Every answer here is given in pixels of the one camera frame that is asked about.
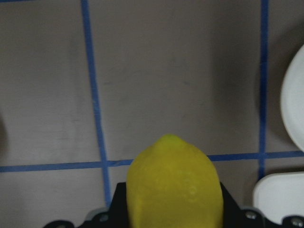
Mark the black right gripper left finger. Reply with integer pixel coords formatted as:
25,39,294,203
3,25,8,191
44,182,130,228

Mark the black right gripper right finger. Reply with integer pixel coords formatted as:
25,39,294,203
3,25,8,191
220,183,304,228

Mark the yellow lemon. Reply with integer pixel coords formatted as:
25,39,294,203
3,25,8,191
126,134,224,228

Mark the cream ceramic bowl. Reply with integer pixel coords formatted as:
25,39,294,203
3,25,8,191
280,47,304,151

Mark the cream plate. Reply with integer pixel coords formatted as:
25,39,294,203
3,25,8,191
252,171,304,225

